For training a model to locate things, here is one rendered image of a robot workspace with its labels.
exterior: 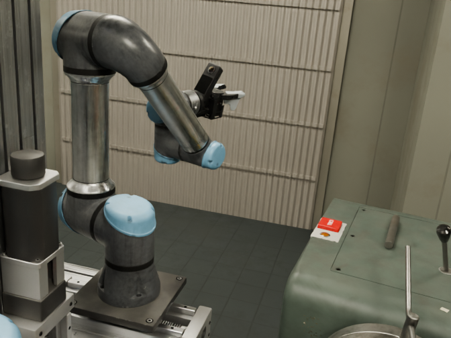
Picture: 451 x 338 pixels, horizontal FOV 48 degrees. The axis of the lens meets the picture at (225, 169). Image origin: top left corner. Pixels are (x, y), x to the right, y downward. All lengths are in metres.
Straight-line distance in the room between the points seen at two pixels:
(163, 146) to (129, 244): 0.34
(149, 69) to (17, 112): 0.28
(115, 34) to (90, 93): 0.17
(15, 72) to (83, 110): 0.24
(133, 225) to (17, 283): 0.27
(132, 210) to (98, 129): 0.20
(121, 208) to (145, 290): 0.20
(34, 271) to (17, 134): 0.25
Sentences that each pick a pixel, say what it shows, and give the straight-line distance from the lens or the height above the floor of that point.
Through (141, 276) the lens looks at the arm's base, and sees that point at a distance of 1.23.
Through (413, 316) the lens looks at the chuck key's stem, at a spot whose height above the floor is 1.32.
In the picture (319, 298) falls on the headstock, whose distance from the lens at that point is 1.22.
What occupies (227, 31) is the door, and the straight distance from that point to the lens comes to 4.18.
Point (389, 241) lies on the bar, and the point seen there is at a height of 1.28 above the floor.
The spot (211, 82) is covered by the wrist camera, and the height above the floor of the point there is 1.62.
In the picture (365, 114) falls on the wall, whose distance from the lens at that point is 4.16.
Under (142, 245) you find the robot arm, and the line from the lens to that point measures 1.19.
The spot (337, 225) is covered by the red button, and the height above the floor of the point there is 1.27.
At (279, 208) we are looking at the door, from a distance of 4.41.
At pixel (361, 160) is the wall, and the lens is 4.26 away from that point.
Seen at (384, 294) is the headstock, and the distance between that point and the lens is 1.23.
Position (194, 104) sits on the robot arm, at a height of 1.56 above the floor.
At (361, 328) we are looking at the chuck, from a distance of 1.16.
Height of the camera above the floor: 1.87
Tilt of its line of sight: 19 degrees down
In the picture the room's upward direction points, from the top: 5 degrees clockwise
